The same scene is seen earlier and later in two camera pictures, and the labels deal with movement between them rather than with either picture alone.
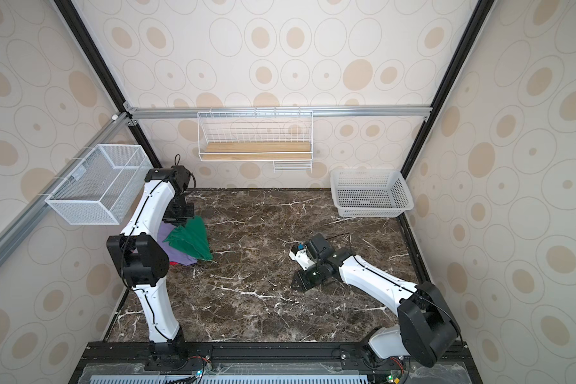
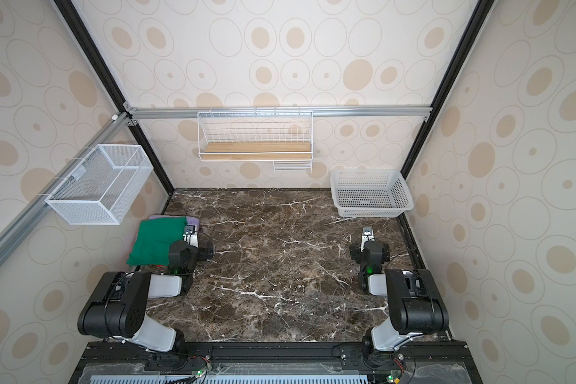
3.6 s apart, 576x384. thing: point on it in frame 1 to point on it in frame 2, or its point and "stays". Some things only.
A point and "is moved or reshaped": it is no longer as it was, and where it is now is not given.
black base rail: x=258 y=363 stays
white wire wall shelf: x=280 y=137 stays
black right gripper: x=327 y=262 to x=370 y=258
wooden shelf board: x=257 y=146 stays
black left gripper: x=178 y=220 to x=201 y=254
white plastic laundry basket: x=370 y=193 stays
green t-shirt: x=193 y=236 is moved or reshaped
